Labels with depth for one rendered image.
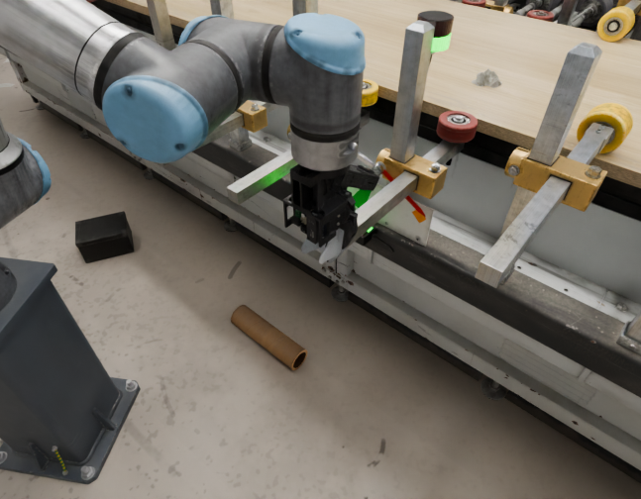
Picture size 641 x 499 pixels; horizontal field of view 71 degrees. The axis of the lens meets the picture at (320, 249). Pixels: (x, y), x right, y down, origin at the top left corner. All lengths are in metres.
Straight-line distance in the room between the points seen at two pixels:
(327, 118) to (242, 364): 1.20
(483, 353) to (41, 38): 1.34
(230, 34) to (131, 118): 0.16
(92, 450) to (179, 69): 1.27
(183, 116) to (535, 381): 1.28
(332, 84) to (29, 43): 0.30
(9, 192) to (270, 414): 0.94
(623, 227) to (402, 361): 0.86
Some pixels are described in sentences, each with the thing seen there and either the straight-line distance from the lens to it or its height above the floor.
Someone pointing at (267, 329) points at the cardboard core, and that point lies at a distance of 1.60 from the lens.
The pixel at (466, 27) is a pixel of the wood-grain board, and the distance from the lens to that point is 1.58.
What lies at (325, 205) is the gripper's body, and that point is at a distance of 0.64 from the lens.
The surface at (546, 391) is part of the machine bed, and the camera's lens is 1.51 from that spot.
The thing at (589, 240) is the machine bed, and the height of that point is 0.72.
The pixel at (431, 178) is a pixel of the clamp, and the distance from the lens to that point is 0.89.
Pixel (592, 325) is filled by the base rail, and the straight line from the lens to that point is 0.96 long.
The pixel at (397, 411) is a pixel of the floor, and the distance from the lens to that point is 1.54.
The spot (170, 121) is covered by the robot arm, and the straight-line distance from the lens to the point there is 0.46.
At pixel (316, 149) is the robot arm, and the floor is 1.06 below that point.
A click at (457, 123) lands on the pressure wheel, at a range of 1.01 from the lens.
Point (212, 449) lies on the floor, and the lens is 1.51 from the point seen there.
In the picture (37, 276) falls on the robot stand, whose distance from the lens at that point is 1.22.
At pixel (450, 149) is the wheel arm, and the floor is 0.86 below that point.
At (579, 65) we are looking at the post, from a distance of 0.74.
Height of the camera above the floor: 1.36
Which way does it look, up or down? 44 degrees down
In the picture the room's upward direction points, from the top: straight up
